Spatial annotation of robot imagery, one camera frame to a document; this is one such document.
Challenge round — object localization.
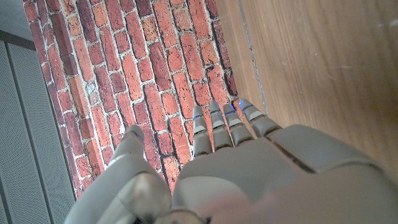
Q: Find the brick wall print backdrop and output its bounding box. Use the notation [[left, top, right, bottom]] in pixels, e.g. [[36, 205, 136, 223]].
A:
[[21, 0, 259, 200]]

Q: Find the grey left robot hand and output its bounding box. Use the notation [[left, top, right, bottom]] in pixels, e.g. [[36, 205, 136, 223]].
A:
[[63, 98, 398, 224]]

